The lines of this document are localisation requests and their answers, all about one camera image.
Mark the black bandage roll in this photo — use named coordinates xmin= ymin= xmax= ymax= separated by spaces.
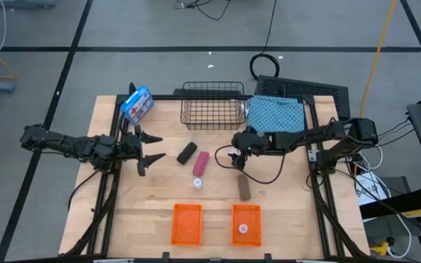
xmin=176 ymin=141 xmax=199 ymax=165

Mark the blue patterned folded cloth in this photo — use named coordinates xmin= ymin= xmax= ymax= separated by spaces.
xmin=246 ymin=94 xmax=306 ymax=134

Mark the brown bandage roll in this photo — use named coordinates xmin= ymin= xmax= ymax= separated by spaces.
xmin=237 ymin=173 xmax=252 ymax=202

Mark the thin black base cable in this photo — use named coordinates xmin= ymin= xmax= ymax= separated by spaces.
xmin=67 ymin=169 xmax=100 ymax=213

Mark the black aluminium table frame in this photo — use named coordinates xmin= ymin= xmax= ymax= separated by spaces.
xmin=62 ymin=93 xmax=372 ymax=263

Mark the yellow hanging cable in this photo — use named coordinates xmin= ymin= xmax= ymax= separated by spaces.
xmin=359 ymin=0 xmax=398 ymax=118

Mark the pink bandage roll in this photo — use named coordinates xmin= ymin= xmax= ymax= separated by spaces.
xmin=191 ymin=150 xmax=211 ymax=178

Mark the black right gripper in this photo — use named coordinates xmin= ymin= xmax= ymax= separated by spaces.
xmin=228 ymin=126 xmax=273 ymax=171

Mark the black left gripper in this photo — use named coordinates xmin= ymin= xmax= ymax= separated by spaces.
xmin=121 ymin=124 xmax=167 ymax=178

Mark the orange plastic basket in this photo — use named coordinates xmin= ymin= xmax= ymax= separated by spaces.
xmin=170 ymin=203 xmax=203 ymax=246
xmin=231 ymin=203 xmax=262 ymax=248

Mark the black wire basket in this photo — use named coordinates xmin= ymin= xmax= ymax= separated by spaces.
xmin=180 ymin=80 xmax=247 ymax=132

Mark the blue first aid kit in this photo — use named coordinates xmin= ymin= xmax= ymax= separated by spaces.
xmin=119 ymin=85 xmax=154 ymax=125

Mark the black floor cable bundle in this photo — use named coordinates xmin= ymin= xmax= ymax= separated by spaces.
xmin=172 ymin=0 xmax=233 ymax=21

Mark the yellow power plug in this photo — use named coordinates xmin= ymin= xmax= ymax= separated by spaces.
xmin=370 ymin=240 xmax=392 ymax=256

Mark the white power cable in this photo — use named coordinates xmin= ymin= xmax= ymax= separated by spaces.
xmin=385 ymin=213 xmax=413 ymax=259

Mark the white printed paper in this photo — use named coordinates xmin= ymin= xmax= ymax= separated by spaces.
xmin=354 ymin=170 xmax=390 ymax=207

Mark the black hanging cable with coil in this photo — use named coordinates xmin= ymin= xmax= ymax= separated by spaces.
xmin=249 ymin=0 xmax=281 ymax=82

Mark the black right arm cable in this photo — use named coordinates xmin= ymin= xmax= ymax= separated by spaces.
xmin=214 ymin=144 xmax=292 ymax=186

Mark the grey flat box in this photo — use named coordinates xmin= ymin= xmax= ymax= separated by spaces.
xmin=0 ymin=0 xmax=56 ymax=10

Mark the black metal beam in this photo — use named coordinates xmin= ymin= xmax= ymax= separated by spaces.
xmin=358 ymin=184 xmax=421 ymax=221

